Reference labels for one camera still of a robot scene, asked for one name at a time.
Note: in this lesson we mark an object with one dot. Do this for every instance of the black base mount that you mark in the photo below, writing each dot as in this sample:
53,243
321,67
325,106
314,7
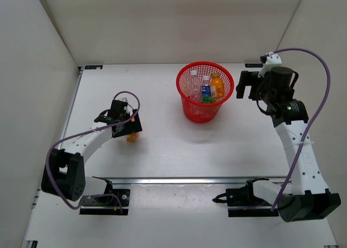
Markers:
108,206
241,203

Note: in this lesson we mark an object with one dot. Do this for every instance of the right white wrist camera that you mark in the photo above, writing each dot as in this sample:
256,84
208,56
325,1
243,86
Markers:
269,61

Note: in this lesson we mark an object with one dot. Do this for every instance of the black table label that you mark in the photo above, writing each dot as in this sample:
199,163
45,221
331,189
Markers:
253,65
93,67

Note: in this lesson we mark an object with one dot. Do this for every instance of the green plastic bottle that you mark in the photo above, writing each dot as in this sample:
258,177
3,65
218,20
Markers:
207,100

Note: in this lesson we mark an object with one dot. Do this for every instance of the left black table label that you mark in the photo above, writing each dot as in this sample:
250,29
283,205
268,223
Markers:
93,67

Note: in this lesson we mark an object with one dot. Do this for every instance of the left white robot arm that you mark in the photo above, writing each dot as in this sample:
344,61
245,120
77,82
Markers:
64,172

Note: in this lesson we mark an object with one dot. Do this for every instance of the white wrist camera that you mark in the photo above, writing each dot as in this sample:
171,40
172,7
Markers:
269,61
123,99

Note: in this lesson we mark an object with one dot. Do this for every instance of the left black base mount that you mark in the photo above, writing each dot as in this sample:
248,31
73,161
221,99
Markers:
108,206

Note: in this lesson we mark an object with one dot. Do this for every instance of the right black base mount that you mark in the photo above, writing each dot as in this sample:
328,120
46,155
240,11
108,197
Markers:
241,203

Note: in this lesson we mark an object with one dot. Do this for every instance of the orange juice bottle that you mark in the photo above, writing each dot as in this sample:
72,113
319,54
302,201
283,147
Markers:
132,138

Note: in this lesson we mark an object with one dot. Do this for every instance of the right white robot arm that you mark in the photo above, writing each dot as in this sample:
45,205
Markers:
304,195

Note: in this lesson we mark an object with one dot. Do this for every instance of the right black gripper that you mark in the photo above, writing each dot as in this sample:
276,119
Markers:
250,79

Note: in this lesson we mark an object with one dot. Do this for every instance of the large clear plastic bottle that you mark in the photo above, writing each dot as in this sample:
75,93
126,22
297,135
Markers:
194,86

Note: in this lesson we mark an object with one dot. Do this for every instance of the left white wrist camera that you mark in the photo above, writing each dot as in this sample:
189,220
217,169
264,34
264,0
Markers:
123,99

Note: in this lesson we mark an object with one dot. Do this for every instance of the orange bottle patterned label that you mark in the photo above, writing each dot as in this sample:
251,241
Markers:
217,86

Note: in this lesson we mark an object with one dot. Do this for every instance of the right black table label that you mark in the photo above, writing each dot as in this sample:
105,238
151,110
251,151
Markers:
253,65

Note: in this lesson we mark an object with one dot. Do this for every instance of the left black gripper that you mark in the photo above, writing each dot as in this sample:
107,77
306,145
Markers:
134,126

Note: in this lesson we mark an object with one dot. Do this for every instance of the clear bottle blue label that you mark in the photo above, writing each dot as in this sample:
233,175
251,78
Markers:
205,87

